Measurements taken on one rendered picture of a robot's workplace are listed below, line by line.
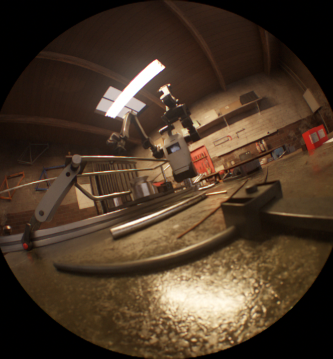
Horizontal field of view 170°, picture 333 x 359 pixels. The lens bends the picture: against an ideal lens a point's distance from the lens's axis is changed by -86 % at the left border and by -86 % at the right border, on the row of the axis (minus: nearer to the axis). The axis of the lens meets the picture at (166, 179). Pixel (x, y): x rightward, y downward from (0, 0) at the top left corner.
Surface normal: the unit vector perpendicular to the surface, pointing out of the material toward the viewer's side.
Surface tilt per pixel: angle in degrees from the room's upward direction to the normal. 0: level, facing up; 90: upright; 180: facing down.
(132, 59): 174
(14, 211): 90
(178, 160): 90
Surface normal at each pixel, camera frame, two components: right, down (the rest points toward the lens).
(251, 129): -0.58, 0.08
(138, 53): 0.25, 0.95
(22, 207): 0.76, -0.33
